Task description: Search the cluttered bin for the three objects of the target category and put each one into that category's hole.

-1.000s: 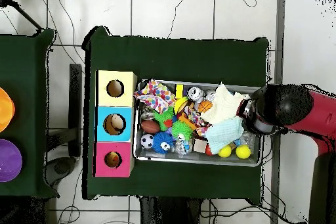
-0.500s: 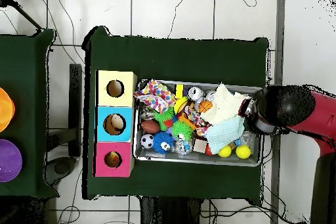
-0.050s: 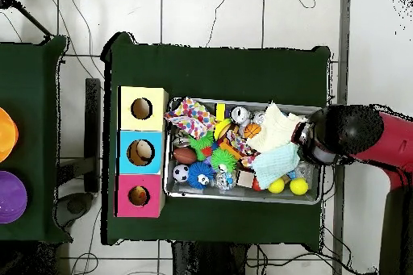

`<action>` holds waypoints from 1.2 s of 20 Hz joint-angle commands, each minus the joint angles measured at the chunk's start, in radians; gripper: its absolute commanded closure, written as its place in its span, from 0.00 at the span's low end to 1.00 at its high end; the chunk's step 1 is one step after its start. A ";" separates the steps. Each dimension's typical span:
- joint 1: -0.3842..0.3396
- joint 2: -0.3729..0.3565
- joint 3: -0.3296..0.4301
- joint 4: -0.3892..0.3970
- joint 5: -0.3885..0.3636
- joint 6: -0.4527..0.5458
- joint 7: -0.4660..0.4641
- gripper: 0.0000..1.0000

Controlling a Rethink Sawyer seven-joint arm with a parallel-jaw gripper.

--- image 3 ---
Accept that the green spiky ball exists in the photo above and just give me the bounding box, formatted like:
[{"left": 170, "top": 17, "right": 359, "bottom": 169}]
[
  {"left": 211, "top": 148, "right": 239, "bottom": 173},
  {"left": 189, "top": 131, "right": 215, "bottom": 160}
]

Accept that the colourful patterned cloth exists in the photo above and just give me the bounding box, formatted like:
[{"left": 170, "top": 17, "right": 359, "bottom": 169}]
[{"left": 164, "top": 97, "right": 218, "bottom": 140}]

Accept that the blue spiky ball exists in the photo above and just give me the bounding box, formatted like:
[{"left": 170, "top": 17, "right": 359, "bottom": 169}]
[{"left": 186, "top": 161, "right": 215, "bottom": 190}]

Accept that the cream yellow waffle cloth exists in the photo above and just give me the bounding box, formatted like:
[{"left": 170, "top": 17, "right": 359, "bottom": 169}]
[{"left": 247, "top": 102, "right": 308, "bottom": 153}]

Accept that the mint green waffle cloth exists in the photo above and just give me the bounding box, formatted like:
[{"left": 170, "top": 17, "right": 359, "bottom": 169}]
[{"left": 251, "top": 142, "right": 302, "bottom": 190}]

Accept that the yellow plush duck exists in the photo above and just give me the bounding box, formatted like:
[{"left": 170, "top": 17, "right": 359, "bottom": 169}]
[{"left": 131, "top": 187, "right": 149, "bottom": 206}]

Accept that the wooden box with three holes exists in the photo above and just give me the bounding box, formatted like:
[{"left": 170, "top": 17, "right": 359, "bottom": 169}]
[{"left": 115, "top": 85, "right": 170, "bottom": 219}]

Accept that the yellow plastic block toy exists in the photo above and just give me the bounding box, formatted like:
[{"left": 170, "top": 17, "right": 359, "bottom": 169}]
[{"left": 214, "top": 102, "right": 234, "bottom": 142}]

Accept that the brown toy football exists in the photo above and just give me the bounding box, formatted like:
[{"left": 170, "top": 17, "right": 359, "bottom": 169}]
[{"left": 173, "top": 148, "right": 198, "bottom": 165}]

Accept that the silver metal can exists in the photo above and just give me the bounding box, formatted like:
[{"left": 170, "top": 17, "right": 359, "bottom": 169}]
[{"left": 231, "top": 106, "right": 252, "bottom": 127}]

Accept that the small black white soccer ball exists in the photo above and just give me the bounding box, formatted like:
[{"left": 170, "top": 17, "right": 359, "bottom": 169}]
[{"left": 173, "top": 165, "right": 191, "bottom": 184}]

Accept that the small orange basketball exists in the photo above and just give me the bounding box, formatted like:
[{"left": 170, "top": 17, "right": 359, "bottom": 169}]
[{"left": 244, "top": 123, "right": 262, "bottom": 140}]

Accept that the wooden cube block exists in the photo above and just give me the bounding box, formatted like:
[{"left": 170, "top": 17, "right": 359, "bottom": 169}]
[{"left": 236, "top": 170, "right": 255, "bottom": 189}]

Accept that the dark green table cloth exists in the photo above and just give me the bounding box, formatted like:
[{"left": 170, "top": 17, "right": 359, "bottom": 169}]
[
  {"left": 102, "top": 31, "right": 333, "bottom": 246},
  {"left": 0, "top": 35, "right": 69, "bottom": 243}
]

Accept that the yellow ball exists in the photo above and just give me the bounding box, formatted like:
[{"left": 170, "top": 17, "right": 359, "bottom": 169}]
[
  {"left": 289, "top": 177, "right": 310, "bottom": 197},
  {"left": 268, "top": 177, "right": 286, "bottom": 195}
]

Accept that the orange plate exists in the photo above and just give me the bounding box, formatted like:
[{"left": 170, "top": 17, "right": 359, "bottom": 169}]
[{"left": 0, "top": 106, "right": 19, "bottom": 163}]

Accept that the purple plate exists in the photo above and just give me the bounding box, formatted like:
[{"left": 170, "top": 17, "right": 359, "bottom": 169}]
[{"left": 0, "top": 170, "right": 28, "bottom": 224}]

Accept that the shallow wire mesh bin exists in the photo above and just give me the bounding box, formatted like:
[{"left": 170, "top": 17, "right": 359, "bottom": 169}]
[{"left": 166, "top": 97, "right": 326, "bottom": 205}]

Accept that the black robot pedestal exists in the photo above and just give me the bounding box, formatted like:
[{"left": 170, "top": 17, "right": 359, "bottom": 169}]
[{"left": 170, "top": 242, "right": 259, "bottom": 275}]

